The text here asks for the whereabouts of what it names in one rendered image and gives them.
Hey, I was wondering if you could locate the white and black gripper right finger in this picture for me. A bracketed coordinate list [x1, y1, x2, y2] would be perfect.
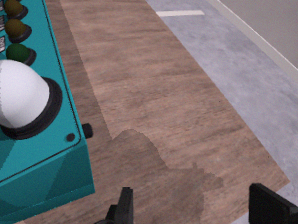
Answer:
[248, 183, 298, 224]

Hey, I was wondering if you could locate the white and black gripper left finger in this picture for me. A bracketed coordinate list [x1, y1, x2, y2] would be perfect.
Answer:
[94, 187, 134, 224]

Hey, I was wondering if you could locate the teal control console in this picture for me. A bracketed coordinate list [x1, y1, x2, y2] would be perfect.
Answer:
[0, 0, 95, 224]

